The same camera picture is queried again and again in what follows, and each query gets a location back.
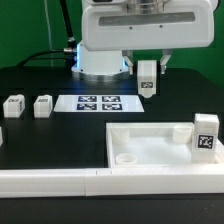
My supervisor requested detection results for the black cable bundle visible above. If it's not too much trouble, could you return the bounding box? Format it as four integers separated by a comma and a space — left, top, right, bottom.
16, 0, 78, 69

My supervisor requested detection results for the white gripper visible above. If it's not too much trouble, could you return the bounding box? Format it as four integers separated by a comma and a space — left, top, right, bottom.
82, 0, 214, 75

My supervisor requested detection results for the white block at left edge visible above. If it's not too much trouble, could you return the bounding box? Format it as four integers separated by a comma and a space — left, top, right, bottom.
0, 127, 3, 147

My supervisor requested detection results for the white front obstacle bar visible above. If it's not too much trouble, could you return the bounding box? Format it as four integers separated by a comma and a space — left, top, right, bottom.
0, 165, 224, 198

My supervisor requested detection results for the white square table top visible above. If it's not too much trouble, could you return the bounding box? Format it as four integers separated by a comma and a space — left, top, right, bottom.
106, 122, 224, 168

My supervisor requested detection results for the white sheet with tags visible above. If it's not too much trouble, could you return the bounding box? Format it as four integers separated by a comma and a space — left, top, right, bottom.
54, 95, 144, 112

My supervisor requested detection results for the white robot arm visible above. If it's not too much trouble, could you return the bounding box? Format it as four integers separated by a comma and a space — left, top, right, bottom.
72, 0, 219, 80

